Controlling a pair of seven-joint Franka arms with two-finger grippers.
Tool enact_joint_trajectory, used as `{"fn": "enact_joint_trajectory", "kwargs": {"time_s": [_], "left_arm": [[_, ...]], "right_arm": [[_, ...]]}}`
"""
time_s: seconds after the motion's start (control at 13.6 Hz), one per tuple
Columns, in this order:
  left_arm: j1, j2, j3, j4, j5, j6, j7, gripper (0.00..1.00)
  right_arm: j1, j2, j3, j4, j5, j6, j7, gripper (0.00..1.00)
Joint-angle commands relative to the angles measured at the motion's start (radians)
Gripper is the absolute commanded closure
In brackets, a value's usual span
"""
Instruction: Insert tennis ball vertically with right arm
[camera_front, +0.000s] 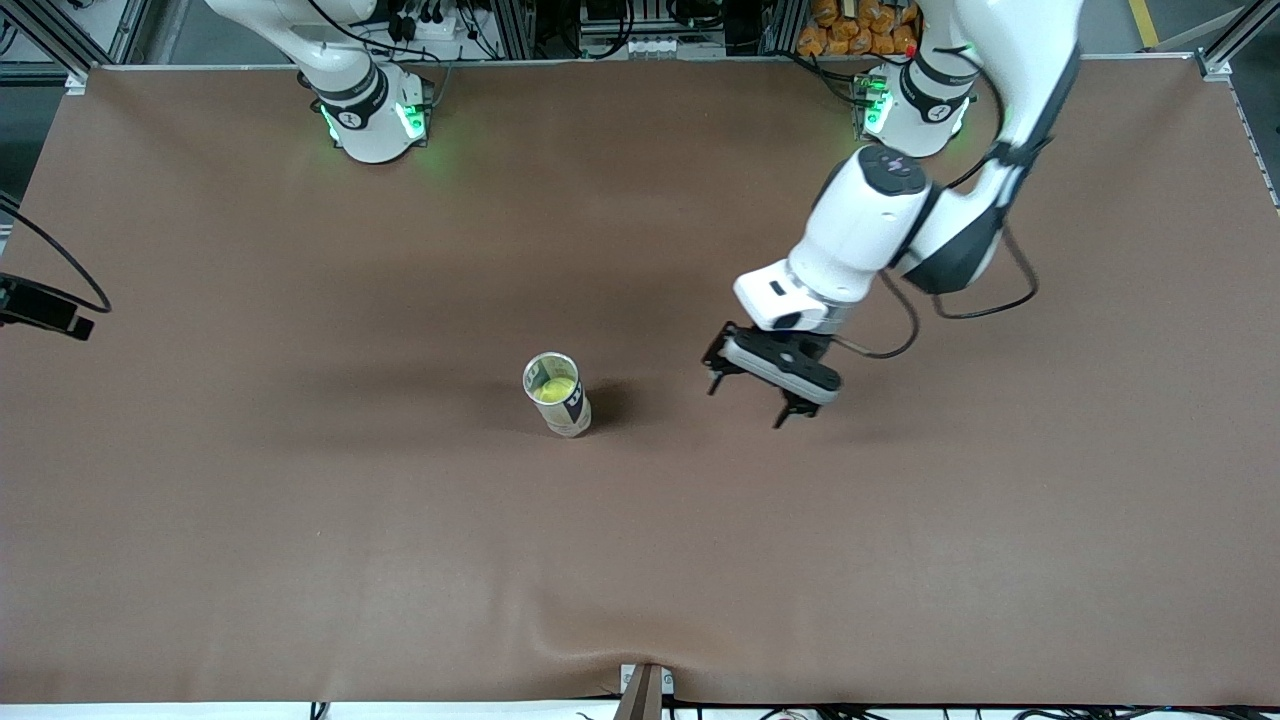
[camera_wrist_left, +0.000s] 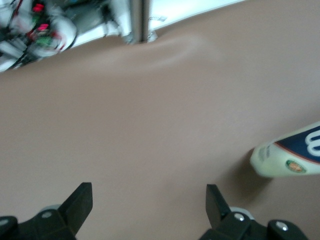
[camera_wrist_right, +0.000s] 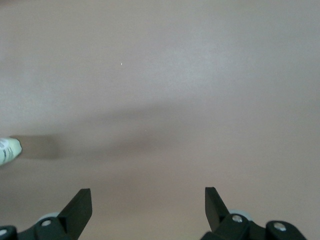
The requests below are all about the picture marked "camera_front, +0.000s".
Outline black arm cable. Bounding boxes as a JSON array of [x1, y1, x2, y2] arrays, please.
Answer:
[[830, 45, 1041, 361], [0, 190, 111, 313]]

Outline orange netted bag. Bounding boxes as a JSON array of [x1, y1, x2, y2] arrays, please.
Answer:
[[795, 0, 921, 58]]

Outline white power strip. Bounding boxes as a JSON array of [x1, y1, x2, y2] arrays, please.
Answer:
[[385, 0, 471, 46]]

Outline aluminium rack frame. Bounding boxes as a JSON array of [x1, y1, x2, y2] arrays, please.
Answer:
[[480, 0, 811, 61]]

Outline grey black bar camera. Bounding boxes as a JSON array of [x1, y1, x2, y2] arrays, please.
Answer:
[[722, 333, 843, 406]]

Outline white blue tennis ball can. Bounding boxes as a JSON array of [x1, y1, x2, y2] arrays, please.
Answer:
[[521, 351, 593, 439]]

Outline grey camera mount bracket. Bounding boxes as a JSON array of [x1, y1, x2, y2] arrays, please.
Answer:
[[618, 662, 677, 720]]

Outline brown table mat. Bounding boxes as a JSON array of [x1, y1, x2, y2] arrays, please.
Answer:
[[0, 55, 1280, 706]]

